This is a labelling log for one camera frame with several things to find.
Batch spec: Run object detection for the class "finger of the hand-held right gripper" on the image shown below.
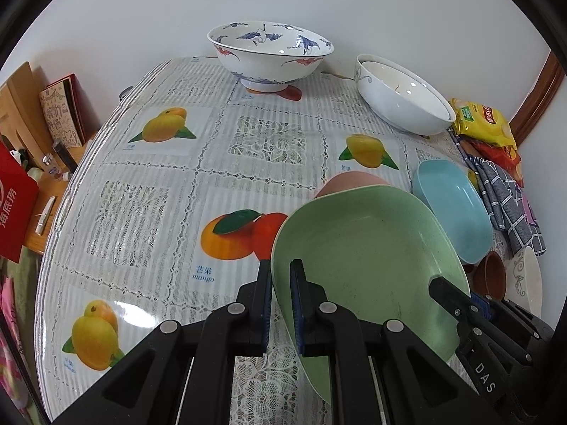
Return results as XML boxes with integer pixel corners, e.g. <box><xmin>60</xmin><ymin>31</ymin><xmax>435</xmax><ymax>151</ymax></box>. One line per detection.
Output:
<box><xmin>471</xmin><ymin>293</ymin><xmax>555</xmax><ymax>335</ymax></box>
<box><xmin>429</xmin><ymin>276</ymin><xmax>534</xmax><ymax>404</ymax></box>

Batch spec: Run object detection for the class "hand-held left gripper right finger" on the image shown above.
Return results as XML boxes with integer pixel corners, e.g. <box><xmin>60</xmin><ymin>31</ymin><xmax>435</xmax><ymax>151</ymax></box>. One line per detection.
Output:
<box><xmin>289</xmin><ymin>259</ymin><xmax>523</xmax><ymax>425</ymax></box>

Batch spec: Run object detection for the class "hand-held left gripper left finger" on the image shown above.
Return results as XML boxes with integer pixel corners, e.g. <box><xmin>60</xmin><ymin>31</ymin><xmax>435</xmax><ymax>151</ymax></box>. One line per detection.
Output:
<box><xmin>53</xmin><ymin>259</ymin><xmax>275</xmax><ymax>425</ymax></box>

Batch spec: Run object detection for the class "brown clay saucer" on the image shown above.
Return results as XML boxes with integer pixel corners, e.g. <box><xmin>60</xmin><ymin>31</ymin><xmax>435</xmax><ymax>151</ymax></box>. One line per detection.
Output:
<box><xmin>481</xmin><ymin>250</ymin><xmax>507</xmax><ymax>301</ymax></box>
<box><xmin>462</xmin><ymin>264</ymin><xmax>483</xmax><ymax>292</ymax></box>

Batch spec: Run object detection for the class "small white scroll-print bowl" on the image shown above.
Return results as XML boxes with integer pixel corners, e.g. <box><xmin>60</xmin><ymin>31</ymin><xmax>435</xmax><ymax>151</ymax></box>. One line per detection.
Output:
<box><xmin>505</xmin><ymin>245</ymin><xmax>544</xmax><ymax>319</ymax></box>

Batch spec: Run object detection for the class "green plate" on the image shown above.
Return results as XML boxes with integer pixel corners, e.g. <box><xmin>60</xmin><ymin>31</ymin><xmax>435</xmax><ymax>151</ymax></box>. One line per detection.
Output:
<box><xmin>270</xmin><ymin>185</ymin><xmax>471</xmax><ymax>406</ymax></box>

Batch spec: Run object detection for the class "blue plate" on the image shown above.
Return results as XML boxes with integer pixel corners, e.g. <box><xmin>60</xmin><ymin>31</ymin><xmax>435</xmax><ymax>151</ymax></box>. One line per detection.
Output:
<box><xmin>412</xmin><ymin>159</ymin><xmax>494</xmax><ymax>264</ymax></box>

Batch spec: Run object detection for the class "grey checked cloth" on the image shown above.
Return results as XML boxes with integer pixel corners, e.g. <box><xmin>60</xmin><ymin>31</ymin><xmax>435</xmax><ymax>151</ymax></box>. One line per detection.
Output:
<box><xmin>447</xmin><ymin>128</ymin><xmax>545</xmax><ymax>257</ymax></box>

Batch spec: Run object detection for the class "pink plate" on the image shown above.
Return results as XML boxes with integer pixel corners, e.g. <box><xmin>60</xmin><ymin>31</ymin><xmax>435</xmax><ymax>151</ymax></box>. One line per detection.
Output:
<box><xmin>314</xmin><ymin>172</ymin><xmax>393</xmax><ymax>200</ymax></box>

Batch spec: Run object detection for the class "red snack packet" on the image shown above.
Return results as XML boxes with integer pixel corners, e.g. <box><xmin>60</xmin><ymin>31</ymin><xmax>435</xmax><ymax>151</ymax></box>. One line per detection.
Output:
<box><xmin>465</xmin><ymin>137</ymin><xmax>524</xmax><ymax>187</ymax></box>

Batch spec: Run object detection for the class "yellow snack packet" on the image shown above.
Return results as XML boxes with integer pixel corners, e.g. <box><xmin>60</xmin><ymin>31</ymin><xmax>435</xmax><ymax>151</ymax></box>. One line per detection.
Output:
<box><xmin>449</xmin><ymin>97</ymin><xmax>517</xmax><ymax>148</ymax></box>

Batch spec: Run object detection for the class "large white scroll-print bowl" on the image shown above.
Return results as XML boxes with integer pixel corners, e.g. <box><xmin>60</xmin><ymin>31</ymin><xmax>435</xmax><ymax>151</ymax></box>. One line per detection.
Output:
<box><xmin>357</xmin><ymin>54</ymin><xmax>457</xmax><ymax>136</ymax></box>

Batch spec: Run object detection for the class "plain white bowl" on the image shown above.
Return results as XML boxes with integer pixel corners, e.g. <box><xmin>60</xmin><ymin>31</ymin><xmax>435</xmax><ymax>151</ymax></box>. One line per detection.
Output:
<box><xmin>359</xmin><ymin>55</ymin><xmax>455</xmax><ymax>121</ymax></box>

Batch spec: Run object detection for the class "wooden side table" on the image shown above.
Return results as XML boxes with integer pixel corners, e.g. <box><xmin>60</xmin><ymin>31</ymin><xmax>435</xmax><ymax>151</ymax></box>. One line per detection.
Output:
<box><xmin>22</xmin><ymin>128</ymin><xmax>99</xmax><ymax>256</ymax></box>

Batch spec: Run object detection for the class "white tube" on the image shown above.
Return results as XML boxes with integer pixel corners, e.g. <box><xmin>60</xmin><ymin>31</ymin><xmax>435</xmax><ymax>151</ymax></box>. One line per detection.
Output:
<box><xmin>34</xmin><ymin>195</ymin><xmax>57</xmax><ymax>236</ymax></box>

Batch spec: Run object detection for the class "blue crane-print porcelain bowl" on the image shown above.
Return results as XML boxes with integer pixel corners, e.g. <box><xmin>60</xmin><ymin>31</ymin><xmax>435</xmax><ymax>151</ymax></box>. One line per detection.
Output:
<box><xmin>207</xmin><ymin>21</ymin><xmax>335</xmax><ymax>95</ymax></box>

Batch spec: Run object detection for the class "black cylindrical item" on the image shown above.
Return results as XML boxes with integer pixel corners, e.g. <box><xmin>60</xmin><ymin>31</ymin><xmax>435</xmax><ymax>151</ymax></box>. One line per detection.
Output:
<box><xmin>53</xmin><ymin>140</ymin><xmax>80</xmax><ymax>173</ymax></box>

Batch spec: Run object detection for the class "pink floral cloth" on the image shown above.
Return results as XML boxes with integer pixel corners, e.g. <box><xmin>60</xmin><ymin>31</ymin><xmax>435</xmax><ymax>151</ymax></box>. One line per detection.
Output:
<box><xmin>0</xmin><ymin>277</ymin><xmax>34</xmax><ymax>412</ymax></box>

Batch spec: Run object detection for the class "red paper bag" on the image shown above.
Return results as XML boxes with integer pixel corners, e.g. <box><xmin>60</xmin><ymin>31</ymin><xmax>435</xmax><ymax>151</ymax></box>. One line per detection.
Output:
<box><xmin>0</xmin><ymin>142</ymin><xmax>40</xmax><ymax>264</ymax></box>

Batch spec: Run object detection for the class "patterned brown notebook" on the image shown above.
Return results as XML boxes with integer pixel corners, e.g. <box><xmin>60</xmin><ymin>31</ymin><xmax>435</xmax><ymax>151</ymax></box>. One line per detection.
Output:
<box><xmin>39</xmin><ymin>80</ymin><xmax>86</xmax><ymax>148</ymax></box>

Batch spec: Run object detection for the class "red book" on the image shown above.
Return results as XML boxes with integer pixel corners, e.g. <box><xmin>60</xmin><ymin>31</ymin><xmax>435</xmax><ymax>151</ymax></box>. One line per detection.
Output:
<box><xmin>46</xmin><ymin>73</ymin><xmax>90</xmax><ymax>134</ymax></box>

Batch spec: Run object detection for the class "brown paper bag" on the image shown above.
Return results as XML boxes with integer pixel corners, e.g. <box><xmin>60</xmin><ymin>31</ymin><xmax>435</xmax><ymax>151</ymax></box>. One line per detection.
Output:
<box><xmin>0</xmin><ymin>62</ymin><xmax>56</xmax><ymax>173</ymax></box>

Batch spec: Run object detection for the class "brown wooden door frame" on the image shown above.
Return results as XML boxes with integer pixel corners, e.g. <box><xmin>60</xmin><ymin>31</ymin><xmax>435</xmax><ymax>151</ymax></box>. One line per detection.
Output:
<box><xmin>507</xmin><ymin>51</ymin><xmax>566</xmax><ymax>151</ymax></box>

